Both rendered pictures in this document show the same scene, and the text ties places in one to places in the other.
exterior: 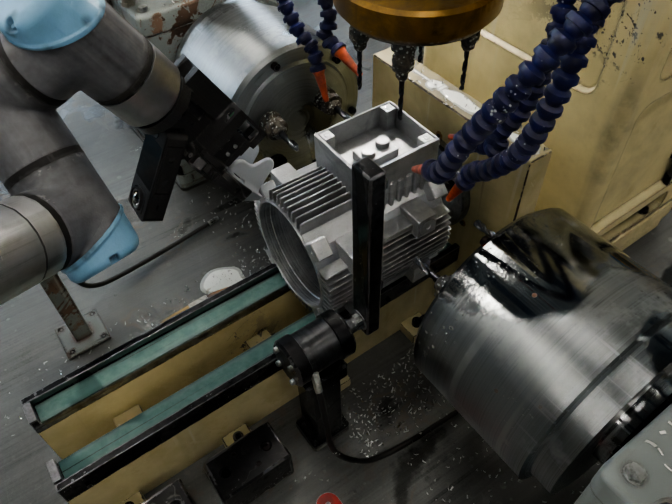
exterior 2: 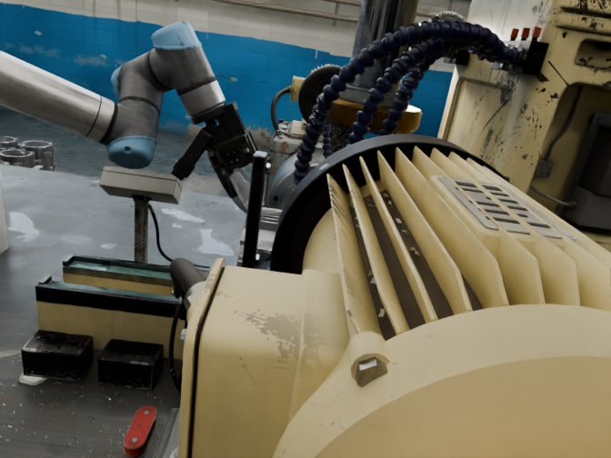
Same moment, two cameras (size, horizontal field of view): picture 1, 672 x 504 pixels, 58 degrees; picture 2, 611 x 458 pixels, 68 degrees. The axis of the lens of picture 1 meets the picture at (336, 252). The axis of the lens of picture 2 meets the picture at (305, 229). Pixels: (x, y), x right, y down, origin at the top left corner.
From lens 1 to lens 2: 51 cm
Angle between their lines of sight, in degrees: 36
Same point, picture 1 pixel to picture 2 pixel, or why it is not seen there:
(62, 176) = (135, 106)
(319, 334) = (205, 271)
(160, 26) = (285, 149)
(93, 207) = (136, 124)
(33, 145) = (135, 91)
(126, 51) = (195, 69)
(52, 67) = (161, 60)
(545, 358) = not seen: hidden behind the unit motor
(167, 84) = (209, 97)
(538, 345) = not seen: hidden behind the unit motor
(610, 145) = not seen: hidden behind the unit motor
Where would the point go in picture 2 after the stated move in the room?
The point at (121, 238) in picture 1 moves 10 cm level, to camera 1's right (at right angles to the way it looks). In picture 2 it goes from (137, 144) to (178, 158)
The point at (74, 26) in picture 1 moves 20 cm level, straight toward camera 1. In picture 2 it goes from (175, 43) to (106, 39)
